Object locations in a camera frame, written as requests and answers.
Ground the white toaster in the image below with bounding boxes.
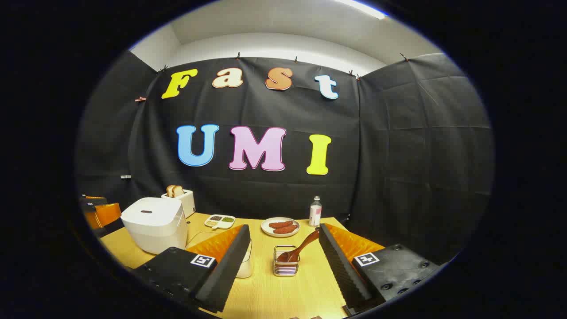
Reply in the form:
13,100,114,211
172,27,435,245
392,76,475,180
161,189,196,218

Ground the wire chopstick holder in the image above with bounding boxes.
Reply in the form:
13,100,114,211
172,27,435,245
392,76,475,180
273,245,300,277

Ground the brown wooden spoon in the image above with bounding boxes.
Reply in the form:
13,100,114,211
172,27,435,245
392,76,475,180
276,228,320,263

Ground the white rice cooker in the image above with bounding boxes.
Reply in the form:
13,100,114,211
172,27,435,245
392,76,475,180
120,197,188,255

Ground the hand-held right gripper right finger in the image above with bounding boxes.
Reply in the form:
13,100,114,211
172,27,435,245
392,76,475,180
318,223,444,317

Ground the white round plate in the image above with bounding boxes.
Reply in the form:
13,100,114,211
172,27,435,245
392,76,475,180
261,217,301,238

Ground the white divided dish of beans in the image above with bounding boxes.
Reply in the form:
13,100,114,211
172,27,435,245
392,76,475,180
204,214,236,230

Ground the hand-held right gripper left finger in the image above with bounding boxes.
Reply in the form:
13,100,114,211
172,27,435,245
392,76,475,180
132,224,252,314

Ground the black backdrop cloth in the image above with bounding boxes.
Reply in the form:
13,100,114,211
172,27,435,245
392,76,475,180
75,50,494,266

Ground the white rectangular rice container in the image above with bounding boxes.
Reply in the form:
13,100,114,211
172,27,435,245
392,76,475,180
185,230,253,279

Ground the clear bottle with pink label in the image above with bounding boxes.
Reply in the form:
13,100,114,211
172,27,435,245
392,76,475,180
309,196,322,227

